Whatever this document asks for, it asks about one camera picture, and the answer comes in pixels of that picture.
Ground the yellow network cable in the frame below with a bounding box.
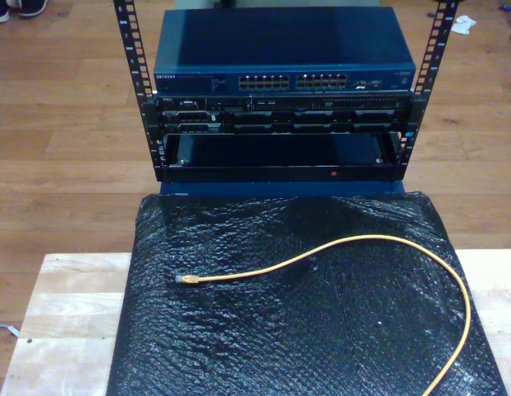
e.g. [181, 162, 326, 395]
[174, 233, 473, 396]

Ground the blue base panel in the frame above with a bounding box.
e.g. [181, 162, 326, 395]
[159, 180, 407, 199]

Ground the black rack server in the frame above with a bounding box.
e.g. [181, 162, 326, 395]
[154, 94, 413, 135]

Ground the black bubble-wrap mat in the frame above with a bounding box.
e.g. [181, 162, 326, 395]
[105, 190, 510, 396]

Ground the white crumpled paper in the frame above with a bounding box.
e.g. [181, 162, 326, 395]
[450, 15, 478, 36]

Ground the blue network switch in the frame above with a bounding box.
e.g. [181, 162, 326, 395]
[153, 6, 417, 97]

